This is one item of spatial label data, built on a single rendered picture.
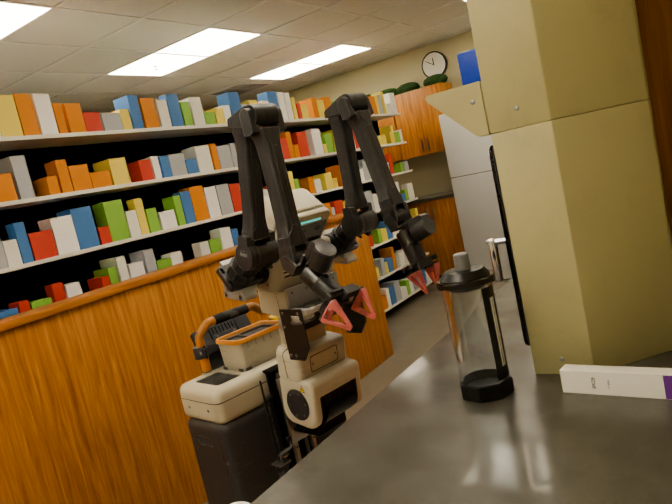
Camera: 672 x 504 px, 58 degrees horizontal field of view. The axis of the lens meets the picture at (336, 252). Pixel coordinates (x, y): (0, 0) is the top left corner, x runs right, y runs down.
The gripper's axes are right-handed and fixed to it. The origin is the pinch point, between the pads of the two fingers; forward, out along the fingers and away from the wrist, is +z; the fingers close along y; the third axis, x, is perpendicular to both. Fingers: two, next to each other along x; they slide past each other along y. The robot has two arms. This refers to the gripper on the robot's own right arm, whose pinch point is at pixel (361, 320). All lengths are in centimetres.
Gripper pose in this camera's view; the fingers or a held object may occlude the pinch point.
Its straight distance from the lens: 148.9
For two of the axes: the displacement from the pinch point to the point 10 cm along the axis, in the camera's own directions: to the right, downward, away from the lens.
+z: 6.8, 6.0, -4.2
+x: -3.7, 7.8, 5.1
